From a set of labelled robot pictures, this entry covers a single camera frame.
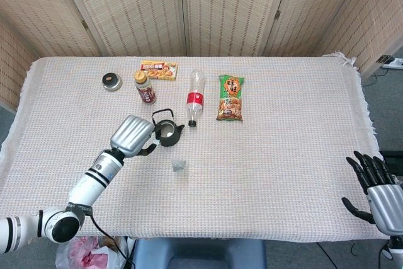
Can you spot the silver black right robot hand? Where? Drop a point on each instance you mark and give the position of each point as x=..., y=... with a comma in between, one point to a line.
x=387, y=207

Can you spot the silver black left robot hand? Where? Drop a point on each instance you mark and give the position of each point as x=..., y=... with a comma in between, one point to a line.
x=132, y=135

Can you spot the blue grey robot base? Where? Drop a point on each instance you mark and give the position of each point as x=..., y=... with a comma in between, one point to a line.
x=198, y=250

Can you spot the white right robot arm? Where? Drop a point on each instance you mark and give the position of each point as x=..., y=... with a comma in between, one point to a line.
x=395, y=253

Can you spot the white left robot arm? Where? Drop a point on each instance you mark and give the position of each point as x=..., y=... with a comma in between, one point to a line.
x=91, y=180

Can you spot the black teapot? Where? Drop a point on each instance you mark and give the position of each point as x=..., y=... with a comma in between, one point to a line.
x=171, y=141

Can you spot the green snack bag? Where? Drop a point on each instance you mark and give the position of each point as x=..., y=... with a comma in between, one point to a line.
x=230, y=99

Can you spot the clear plastic bag pink contents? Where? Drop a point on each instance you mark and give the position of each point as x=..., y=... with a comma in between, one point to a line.
x=88, y=254

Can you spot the Costa coffee bottle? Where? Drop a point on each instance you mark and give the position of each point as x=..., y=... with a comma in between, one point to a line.
x=146, y=92

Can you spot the black box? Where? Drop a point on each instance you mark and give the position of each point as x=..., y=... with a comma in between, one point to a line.
x=393, y=155

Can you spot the yellow curry box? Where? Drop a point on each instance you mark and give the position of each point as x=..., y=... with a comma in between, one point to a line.
x=159, y=70

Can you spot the clear red-label plastic bottle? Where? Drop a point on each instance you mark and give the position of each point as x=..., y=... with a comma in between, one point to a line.
x=196, y=99

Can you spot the brass screen hinge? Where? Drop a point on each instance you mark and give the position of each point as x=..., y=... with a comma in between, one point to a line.
x=277, y=14
x=84, y=24

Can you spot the beige woven tablecloth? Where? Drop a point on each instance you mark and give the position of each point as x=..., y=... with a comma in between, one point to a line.
x=252, y=171

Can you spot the white power strip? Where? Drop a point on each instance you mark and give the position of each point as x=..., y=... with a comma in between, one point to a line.
x=395, y=62

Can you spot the woven folding screen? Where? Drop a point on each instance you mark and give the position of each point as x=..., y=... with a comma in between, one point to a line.
x=220, y=7

